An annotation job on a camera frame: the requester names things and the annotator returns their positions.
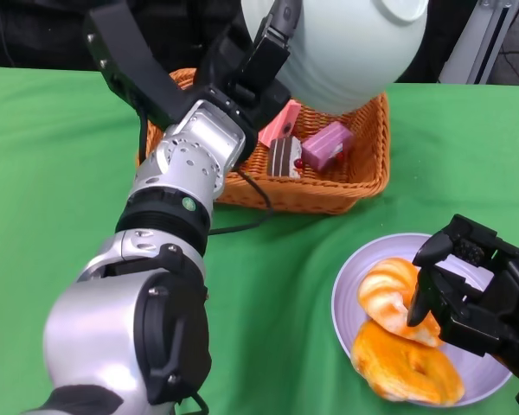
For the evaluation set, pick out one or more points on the orange glazed twisted bread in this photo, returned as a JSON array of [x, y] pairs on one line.
[[393, 359]]

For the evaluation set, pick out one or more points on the lavender plate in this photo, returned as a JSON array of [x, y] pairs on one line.
[[350, 281]]

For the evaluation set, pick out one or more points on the orange wicker basket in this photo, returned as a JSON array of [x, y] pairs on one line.
[[363, 181]]

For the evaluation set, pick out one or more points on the black backdrop curtain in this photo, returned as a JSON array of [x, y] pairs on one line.
[[34, 34]]

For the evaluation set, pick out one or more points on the coral toy cake slice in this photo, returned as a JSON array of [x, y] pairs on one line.
[[281, 121]]

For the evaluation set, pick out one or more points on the pink toy cake slice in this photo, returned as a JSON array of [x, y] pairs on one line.
[[324, 147]]

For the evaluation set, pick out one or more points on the grey-green bowl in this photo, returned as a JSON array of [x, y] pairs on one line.
[[350, 52]]

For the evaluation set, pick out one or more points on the aluminium frame post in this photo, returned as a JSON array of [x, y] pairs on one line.
[[480, 47]]

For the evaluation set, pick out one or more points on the green tablecloth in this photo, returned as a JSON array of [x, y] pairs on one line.
[[47, 173]]

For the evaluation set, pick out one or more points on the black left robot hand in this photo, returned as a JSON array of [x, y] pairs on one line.
[[147, 73]]

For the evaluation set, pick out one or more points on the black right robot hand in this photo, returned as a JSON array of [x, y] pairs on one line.
[[501, 302]]

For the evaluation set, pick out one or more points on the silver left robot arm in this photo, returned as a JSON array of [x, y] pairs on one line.
[[190, 160]]

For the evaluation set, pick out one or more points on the brown chocolate toy cake slice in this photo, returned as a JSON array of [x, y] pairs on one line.
[[281, 155]]

